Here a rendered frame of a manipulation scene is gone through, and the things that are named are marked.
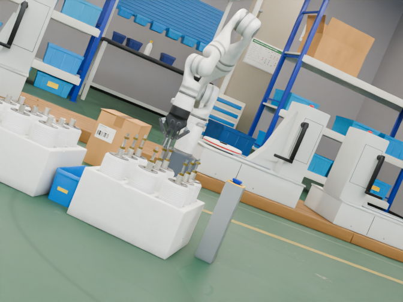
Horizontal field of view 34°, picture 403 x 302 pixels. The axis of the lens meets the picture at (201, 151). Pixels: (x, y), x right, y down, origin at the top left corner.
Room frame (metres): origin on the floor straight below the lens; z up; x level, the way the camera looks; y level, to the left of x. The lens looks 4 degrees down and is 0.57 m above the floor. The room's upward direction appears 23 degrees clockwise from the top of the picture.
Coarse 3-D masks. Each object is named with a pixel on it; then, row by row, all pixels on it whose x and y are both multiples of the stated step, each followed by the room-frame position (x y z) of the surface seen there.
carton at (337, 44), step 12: (312, 24) 7.73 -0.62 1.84; (324, 24) 7.47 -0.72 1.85; (336, 24) 7.48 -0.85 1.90; (324, 36) 7.48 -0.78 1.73; (336, 36) 7.52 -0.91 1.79; (348, 36) 7.56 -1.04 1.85; (360, 36) 7.60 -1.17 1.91; (300, 48) 7.85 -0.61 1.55; (312, 48) 7.57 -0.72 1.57; (324, 48) 7.50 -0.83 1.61; (336, 48) 7.55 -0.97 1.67; (348, 48) 7.60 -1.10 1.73; (360, 48) 7.65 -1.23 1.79; (324, 60) 7.53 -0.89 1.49; (336, 60) 7.58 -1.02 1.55; (348, 60) 7.63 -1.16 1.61; (360, 60) 7.68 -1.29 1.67; (348, 72) 7.65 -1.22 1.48
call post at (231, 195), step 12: (228, 192) 2.42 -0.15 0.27; (240, 192) 2.41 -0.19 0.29; (216, 204) 2.42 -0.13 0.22; (228, 204) 2.41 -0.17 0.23; (216, 216) 2.42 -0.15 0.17; (228, 216) 2.41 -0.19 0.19; (216, 228) 2.42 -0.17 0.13; (204, 240) 2.42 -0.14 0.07; (216, 240) 2.41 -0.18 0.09; (204, 252) 2.42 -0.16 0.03; (216, 252) 2.45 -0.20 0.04
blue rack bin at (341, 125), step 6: (336, 120) 8.11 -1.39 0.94; (342, 120) 7.96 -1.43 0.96; (348, 120) 7.81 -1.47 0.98; (354, 120) 7.69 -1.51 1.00; (336, 126) 8.05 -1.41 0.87; (342, 126) 7.91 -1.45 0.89; (348, 126) 7.76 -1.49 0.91; (354, 126) 7.71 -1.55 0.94; (360, 126) 7.72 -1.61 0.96; (366, 126) 7.74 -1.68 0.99; (342, 132) 7.85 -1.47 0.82; (372, 132) 7.77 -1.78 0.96; (378, 132) 7.78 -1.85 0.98
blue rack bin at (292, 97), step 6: (276, 90) 7.84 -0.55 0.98; (282, 90) 7.68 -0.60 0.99; (276, 96) 7.79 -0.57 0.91; (288, 96) 7.48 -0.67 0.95; (294, 96) 7.44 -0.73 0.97; (300, 96) 7.46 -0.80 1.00; (276, 102) 7.73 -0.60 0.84; (288, 102) 7.43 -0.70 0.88; (300, 102) 7.47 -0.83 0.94; (306, 102) 7.49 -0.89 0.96; (312, 102) 7.51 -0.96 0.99; (282, 108) 7.52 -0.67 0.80; (288, 108) 7.44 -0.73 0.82
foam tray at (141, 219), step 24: (96, 168) 2.32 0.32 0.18; (96, 192) 2.25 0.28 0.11; (120, 192) 2.24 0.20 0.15; (144, 192) 2.25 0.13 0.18; (96, 216) 2.25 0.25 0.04; (120, 216) 2.23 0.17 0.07; (144, 216) 2.22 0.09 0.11; (168, 216) 2.21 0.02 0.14; (192, 216) 2.40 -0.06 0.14; (144, 240) 2.22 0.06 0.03; (168, 240) 2.20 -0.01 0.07
